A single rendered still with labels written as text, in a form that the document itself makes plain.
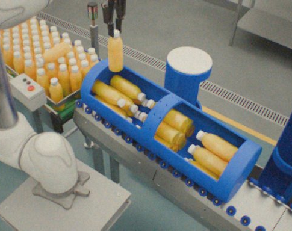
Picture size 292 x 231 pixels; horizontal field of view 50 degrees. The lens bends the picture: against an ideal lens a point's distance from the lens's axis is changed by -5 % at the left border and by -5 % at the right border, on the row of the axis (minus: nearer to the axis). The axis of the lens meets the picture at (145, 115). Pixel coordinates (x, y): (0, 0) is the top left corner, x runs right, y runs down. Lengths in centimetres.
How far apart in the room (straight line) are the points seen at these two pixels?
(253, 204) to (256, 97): 210
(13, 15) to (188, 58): 140
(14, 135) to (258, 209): 108
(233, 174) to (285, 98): 243
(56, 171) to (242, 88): 271
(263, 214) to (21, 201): 104
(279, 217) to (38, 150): 107
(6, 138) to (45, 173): 19
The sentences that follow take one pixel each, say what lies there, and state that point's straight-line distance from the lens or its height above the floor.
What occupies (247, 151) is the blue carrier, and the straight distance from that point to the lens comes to 134.
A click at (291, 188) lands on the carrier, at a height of 41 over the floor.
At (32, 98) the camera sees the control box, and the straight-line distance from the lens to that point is 175.
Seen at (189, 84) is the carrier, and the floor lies 95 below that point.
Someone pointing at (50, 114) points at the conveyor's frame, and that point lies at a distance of 192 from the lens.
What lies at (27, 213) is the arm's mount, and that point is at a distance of 135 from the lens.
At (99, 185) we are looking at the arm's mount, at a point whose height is 107.
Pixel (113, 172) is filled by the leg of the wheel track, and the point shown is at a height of 22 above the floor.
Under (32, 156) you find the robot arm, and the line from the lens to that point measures 119.
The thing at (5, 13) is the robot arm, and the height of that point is 186.
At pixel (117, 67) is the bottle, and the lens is 156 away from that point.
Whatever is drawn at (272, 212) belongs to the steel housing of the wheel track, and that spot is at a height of 93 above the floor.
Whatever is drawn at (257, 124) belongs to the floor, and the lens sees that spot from 326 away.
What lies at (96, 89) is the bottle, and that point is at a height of 113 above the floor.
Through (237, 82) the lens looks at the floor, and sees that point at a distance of 366.
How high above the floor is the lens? 223
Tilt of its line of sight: 46 degrees down
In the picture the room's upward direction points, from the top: 3 degrees clockwise
